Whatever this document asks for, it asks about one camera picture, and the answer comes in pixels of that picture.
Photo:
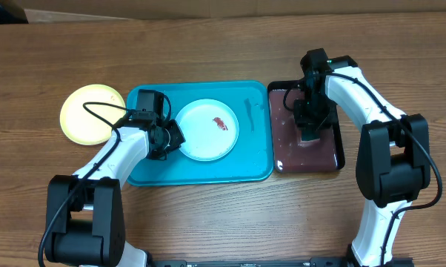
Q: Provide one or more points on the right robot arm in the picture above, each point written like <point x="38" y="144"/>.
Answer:
<point x="393" y="161"/>

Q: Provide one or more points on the dark object top-left corner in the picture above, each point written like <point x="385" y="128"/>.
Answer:
<point x="12" y="13"/>

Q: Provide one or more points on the green sponge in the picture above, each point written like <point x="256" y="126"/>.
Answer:
<point x="308" y="135"/>

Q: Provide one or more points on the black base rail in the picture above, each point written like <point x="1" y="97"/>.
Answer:
<point x="312" y="262"/>

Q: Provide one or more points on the black water tray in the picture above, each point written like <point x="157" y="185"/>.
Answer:
<point x="292" y="154"/>

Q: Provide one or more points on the light blue plate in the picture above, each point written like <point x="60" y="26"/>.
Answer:
<point x="210" y="129"/>

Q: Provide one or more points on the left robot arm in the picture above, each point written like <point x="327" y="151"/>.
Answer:
<point x="85" y="218"/>

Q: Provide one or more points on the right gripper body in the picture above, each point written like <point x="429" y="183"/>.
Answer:
<point x="320" y="112"/>

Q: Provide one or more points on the yellow plate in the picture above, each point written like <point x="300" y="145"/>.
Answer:
<point x="81" y="126"/>

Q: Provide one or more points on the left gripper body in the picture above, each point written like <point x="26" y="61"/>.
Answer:
<point x="171" y="138"/>

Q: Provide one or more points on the teal plastic tray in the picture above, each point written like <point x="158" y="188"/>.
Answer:
<point x="251" y="159"/>

